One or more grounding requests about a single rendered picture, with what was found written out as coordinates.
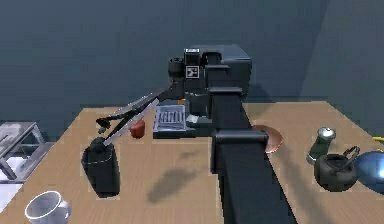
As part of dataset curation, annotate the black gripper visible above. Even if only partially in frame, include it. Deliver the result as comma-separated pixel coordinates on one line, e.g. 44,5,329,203
95,56,187,147

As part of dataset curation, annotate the small red cup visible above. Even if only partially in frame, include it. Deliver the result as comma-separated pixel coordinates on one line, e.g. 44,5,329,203
129,119,147,140

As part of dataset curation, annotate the black cylindrical cup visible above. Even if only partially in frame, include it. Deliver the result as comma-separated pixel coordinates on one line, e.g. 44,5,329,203
81,136,121,198

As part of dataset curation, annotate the dark grey coffee machine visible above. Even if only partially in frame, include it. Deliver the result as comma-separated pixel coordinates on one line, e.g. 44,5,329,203
152,44,253,140

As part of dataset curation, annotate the grey metal chair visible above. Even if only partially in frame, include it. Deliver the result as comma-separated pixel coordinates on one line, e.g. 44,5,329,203
0,121,56,185

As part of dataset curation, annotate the white mug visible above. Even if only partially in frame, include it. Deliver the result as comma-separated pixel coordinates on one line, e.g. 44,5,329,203
24,190,73,224

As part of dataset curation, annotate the copper brown plate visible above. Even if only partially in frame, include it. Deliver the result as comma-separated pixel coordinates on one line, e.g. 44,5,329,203
252,124,285,155

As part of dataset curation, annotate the grey shaker with silver cap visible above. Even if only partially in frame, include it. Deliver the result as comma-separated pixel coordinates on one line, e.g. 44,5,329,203
306,126,337,165

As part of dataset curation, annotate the black kettle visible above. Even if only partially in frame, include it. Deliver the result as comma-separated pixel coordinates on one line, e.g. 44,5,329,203
313,145,362,193

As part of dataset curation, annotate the blue bowl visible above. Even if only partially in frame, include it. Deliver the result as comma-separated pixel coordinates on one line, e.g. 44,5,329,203
352,150,384,196

